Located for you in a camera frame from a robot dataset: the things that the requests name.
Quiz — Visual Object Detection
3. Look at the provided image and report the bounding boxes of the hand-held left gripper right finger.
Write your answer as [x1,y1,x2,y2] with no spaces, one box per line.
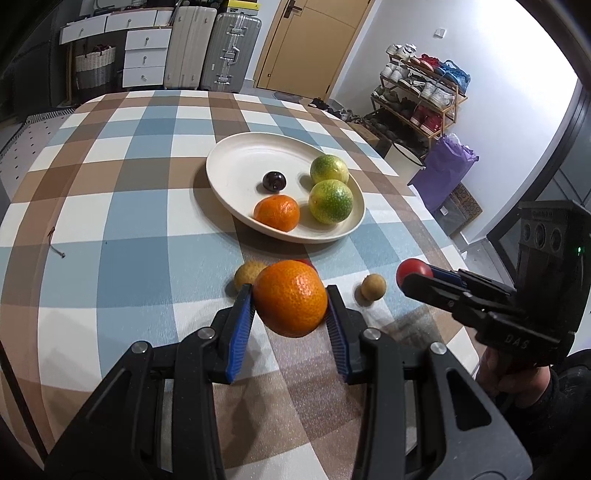
[325,285,533,480]

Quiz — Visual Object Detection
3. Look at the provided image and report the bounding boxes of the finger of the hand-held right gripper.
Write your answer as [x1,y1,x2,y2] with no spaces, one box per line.
[402,274,527,326]
[431,269,520,301]

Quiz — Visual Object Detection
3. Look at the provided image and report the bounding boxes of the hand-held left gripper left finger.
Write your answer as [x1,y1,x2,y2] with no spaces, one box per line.
[44,284,256,480]

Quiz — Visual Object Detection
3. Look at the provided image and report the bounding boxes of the orange mandarin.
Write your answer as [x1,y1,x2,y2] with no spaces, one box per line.
[253,195,301,232]
[253,260,328,339]

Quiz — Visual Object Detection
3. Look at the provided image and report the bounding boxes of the green citrus fruit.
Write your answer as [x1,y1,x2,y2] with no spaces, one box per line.
[310,154,350,186]
[308,179,354,225]

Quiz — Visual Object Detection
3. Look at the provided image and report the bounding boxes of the cream round plate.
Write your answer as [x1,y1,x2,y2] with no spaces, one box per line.
[205,132,367,244]

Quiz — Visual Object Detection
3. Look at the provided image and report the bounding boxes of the person's right forearm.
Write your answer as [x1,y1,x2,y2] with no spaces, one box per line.
[503,350,591,464]

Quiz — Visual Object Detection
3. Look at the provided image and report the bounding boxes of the person's right hand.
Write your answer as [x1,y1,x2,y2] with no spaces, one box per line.
[477,348,553,409]

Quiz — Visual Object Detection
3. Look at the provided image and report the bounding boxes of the brown longan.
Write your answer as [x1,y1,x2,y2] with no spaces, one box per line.
[361,274,387,302]
[233,261,269,288]

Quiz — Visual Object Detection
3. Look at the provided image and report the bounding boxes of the brown doormat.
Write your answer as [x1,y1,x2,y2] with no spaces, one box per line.
[436,182,484,237]

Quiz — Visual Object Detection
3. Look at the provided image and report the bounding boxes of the purple bag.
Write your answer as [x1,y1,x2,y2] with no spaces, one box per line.
[407,134,479,216]

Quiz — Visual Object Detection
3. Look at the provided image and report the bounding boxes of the checkered tablecloth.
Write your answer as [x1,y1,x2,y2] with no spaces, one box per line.
[0,90,481,480]

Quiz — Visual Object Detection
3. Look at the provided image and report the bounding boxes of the white waste bin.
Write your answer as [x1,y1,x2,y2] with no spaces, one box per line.
[392,141,424,172]

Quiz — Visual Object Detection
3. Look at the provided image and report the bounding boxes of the cardboard box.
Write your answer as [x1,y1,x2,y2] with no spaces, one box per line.
[350,121,394,158]

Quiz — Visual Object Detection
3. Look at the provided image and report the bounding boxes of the wooden shoe rack with shoes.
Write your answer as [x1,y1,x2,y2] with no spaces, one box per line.
[372,44,470,154]

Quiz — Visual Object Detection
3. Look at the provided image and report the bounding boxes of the small brown thread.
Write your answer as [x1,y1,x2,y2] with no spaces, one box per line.
[47,227,66,259]

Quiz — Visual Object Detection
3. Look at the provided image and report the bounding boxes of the shoes on floor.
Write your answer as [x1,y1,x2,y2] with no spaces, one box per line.
[307,97,357,123]

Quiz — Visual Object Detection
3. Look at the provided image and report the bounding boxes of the silver suitcase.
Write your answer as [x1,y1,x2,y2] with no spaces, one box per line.
[199,12,262,93]

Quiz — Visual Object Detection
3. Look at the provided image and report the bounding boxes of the wooden door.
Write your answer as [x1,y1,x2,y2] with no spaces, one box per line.
[255,0,376,96]

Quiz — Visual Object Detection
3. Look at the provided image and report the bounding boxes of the beige suitcase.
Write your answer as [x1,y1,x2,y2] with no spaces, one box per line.
[165,6,218,90]

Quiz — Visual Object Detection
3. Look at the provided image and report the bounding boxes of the white drawer desk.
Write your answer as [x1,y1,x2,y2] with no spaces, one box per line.
[60,7,175,90]

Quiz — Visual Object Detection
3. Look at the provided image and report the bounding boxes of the woven laundry basket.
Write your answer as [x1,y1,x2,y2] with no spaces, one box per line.
[75,45,117,91]

